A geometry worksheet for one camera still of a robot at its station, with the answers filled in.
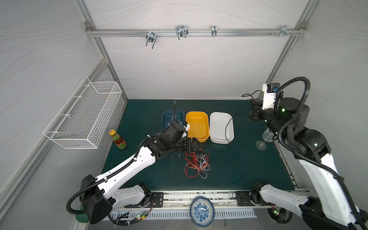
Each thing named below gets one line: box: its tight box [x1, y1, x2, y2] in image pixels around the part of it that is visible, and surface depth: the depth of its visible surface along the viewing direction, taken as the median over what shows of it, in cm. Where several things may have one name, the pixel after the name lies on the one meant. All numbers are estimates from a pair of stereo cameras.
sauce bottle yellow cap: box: [108, 128, 127, 150], surface depth 86 cm
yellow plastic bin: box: [185, 111, 210, 143], surface depth 106 cm
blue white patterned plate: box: [189, 196, 216, 228], surface depth 70 cm
